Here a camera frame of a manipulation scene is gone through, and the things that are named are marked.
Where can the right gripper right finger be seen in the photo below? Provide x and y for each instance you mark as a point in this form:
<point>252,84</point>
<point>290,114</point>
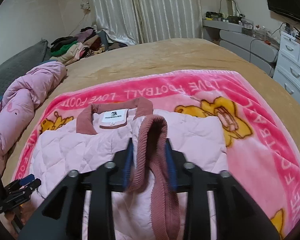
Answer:
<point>238,216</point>

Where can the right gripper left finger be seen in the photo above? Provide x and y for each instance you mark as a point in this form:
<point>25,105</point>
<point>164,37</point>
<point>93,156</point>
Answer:
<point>60,216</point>

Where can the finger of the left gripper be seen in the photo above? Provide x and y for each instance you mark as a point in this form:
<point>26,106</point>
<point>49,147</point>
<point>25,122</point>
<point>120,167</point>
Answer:
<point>28,179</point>
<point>17,192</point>

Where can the pink quilted jacket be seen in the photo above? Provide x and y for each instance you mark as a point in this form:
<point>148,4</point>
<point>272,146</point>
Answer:
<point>147,208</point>

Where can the pile of mixed clothes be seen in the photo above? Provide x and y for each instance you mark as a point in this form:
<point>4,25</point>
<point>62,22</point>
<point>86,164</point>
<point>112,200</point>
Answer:
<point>88,42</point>

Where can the pink football cartoon blanket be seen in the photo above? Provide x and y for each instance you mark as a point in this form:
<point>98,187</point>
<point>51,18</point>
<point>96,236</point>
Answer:
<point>260,152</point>

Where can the pink rolled duvet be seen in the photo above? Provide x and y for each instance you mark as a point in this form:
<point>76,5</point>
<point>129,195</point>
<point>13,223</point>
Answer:
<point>22,97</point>

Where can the grey quilted pillow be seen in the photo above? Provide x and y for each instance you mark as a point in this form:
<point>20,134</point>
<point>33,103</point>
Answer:
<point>21,63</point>

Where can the white drawer cabinet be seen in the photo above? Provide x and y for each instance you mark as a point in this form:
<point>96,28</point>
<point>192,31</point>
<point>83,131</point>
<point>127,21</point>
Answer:
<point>287,70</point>

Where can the tan bed sheet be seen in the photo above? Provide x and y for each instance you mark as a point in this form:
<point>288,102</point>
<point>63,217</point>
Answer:
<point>163,57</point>

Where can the desk clutter items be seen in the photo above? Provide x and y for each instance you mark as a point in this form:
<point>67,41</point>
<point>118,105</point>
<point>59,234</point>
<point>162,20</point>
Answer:
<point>229,18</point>

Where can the white striped curtain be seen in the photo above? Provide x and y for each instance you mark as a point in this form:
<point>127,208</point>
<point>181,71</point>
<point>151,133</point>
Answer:
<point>142,21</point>

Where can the grey wall desk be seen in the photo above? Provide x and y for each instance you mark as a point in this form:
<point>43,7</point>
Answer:
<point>253,50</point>

